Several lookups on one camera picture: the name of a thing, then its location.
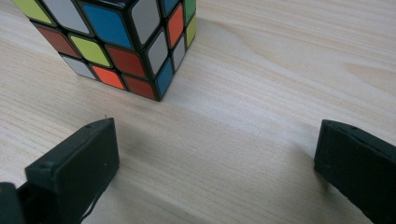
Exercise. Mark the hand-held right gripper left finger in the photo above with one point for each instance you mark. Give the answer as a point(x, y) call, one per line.
point(77, 168)

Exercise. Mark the multicoloured puzzle cube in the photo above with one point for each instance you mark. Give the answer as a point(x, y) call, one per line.
point(106, 25)

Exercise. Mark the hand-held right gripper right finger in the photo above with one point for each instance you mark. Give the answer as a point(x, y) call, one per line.
point(361, 168)

